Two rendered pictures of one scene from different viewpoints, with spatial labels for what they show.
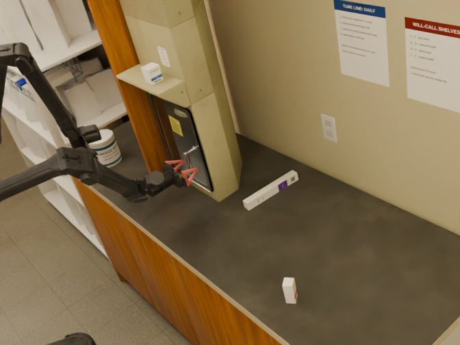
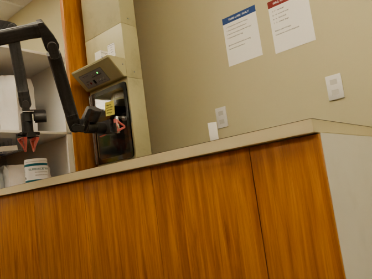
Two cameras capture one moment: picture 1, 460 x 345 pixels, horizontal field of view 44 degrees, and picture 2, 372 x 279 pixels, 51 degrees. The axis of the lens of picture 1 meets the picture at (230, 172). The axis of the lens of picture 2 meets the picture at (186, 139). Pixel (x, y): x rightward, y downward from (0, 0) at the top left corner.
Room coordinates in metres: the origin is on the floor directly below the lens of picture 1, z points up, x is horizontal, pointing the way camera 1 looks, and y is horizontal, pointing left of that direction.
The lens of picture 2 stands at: (-0.07, 0.50, 0.78)
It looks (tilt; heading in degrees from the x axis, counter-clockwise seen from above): 7 degrees up; 340
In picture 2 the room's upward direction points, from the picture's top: 8 degrees counter-clockwise
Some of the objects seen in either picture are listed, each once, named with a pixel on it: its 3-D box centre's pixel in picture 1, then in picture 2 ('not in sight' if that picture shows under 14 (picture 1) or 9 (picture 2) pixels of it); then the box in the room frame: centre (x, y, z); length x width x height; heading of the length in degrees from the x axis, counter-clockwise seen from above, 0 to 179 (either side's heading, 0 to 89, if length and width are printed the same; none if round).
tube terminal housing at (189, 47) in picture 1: (198, 99); (127, 102); (2.09, 0.05, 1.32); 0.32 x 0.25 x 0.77; 31
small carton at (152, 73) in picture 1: (152, 73); (102, 57); (1.96, 0.18, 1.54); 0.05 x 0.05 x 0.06; 31
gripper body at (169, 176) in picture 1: (166, 179); (99, 127); (1.85, 0.25, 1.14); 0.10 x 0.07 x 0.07; 31
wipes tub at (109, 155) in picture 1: (105, 148); (36, 171); (2.45, 0.57, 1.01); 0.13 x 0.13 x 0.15
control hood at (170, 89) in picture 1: (152, 90); (98, 74); (1.99, 0.21, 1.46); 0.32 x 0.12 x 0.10; 31
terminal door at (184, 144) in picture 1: (181, 142); (110, 124); (2.02, 0.16, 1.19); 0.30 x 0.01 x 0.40; 31
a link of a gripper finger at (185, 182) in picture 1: (185, 173); (115, 127); (1.85, 0.17, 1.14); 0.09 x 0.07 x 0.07; 121
